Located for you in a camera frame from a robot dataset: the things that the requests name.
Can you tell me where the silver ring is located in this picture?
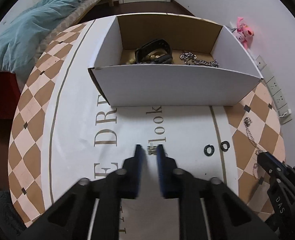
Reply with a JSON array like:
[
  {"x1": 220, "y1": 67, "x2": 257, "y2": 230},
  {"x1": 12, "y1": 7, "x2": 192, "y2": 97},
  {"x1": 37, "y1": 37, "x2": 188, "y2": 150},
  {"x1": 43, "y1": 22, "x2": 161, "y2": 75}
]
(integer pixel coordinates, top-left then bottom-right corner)
[
  {"x1": 203, "y1": 144, "x2": 215, "y2": 157},
  {"x1": 219, "y1": 140, "x2": 231, "y2": 152}
]

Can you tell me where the thin silver necklace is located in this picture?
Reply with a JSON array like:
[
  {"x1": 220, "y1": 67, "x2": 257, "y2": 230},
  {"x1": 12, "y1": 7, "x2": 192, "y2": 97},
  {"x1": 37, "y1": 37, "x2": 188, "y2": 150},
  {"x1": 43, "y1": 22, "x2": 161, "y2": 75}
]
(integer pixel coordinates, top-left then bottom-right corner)
[{"x1": 242, "y1": 116, "x2": 265, "y2": 181}]

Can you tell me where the black wristband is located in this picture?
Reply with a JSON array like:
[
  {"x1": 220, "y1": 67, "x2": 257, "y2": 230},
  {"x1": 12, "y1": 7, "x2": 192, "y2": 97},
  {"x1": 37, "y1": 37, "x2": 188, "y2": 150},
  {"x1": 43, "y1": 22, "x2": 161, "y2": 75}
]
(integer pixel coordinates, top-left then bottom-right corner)
[{"x1": 135, "y1": 39, "x2": 173, "y2": 64}]

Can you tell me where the checkered printed tablecloth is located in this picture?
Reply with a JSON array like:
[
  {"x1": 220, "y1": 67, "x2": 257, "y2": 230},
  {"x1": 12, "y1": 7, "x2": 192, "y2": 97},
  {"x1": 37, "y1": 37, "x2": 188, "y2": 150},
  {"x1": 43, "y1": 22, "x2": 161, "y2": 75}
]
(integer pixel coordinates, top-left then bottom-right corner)
[{"x1": 22, "y1": 17, "x2": 277, "y2": 239}]

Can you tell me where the white cardboard box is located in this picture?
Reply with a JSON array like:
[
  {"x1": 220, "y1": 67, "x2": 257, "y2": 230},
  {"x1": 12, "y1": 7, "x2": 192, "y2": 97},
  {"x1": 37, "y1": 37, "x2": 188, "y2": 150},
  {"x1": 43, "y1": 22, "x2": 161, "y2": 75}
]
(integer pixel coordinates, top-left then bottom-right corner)
[{"x1": 88, "y1": 13, "x2": 263, "y2": 107}]

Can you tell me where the pink panther plush toy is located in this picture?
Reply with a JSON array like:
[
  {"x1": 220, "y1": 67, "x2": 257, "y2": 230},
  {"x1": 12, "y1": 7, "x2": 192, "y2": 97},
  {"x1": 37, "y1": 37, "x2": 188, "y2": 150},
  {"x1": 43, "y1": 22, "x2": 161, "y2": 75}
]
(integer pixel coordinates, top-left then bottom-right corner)
[{"x1": 234, "y1": 17, "x2": 254, "y2": 50}]

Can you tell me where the teal duvet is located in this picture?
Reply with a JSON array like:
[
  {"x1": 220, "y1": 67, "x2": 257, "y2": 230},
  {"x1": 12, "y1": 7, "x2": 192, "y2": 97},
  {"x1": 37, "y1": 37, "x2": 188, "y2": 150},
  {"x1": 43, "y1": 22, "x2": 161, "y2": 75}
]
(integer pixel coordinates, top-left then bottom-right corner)
[{"x1": 0, "y1": 0, "x2": 85, "y2": 76}]

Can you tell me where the bed with patterned mattress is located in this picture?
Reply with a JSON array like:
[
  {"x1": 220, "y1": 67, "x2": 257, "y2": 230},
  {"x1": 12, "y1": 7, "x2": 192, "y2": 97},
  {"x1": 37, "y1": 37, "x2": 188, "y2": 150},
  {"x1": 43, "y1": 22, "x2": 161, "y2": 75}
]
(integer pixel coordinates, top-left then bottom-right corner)
[{"x1": 33, "y1": 0, "x2": 114, "y2": 55}]

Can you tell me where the white wall power strip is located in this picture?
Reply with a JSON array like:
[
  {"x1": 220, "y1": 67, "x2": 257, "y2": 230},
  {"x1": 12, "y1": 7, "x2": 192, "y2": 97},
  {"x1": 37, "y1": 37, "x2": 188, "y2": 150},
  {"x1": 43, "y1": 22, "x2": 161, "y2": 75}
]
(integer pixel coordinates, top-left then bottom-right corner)
[{"x1": 255, "y1": 55, "x2": 292, "y2": 125}]

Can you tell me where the chunky silver chain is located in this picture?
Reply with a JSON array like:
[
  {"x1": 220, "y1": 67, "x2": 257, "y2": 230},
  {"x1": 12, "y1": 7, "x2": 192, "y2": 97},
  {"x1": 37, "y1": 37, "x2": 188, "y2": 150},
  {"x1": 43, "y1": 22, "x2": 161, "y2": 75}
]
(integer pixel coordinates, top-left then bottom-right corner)
[{"x1": 178, "y1": 51, "x2": 220, "y2": 68}]

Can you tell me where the wooden bead bracelet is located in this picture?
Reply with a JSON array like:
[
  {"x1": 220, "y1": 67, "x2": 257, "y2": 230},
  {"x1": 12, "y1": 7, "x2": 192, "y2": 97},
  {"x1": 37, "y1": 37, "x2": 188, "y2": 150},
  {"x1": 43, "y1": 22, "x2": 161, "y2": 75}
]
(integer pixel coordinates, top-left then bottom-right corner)
[{"x1": 125, "y1": 51, "x2": 167, "y2": 65}]

